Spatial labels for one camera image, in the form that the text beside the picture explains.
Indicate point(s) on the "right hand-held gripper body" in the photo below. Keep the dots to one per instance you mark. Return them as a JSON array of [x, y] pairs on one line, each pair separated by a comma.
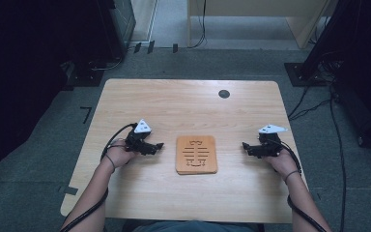
[[270, 146]]

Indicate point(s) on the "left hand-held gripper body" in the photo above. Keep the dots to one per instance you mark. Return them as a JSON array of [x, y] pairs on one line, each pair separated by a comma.
[[135, 141]]

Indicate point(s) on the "person's right hand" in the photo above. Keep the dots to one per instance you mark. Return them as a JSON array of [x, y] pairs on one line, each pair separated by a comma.
[[281, 162]]

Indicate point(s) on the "person's left hand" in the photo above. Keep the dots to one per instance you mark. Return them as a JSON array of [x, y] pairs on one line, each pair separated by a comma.
[[119, 156]]

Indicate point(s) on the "dark left wristband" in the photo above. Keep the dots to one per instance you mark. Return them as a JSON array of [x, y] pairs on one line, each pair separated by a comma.
[[111, 161]]

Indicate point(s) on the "dark wristband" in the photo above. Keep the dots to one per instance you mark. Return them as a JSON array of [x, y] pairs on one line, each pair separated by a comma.
[[291, 173], [111, 161]]

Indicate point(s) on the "dark right wristband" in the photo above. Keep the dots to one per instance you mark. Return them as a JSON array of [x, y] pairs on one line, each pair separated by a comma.
[[291, 173]]

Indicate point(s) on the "dark round table grommet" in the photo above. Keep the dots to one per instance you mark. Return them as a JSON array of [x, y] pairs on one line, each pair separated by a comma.
[[224, 93]]

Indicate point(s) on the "black stand base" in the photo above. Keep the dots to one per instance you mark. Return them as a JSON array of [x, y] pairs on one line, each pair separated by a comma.
[[88, 79], [302, 75]]

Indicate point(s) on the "black floor tape strip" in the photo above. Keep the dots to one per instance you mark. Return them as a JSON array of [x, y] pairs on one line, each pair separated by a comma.
[[150, 47], [68, 190], [137, 47], [175, 48]]

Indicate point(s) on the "dark glass-front cabinet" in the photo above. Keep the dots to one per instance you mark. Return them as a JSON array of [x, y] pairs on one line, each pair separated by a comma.
[[124, 22]]

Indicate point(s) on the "dark metal stand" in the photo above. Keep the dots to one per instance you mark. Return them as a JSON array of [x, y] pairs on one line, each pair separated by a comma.
[[322, 35]]

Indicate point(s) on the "black curtain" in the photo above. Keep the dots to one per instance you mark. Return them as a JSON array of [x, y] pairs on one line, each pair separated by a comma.
[[367, 64], [29, 80]]

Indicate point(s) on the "light wooden desk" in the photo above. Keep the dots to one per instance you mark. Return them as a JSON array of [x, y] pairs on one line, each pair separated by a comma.
[[254, 8]]

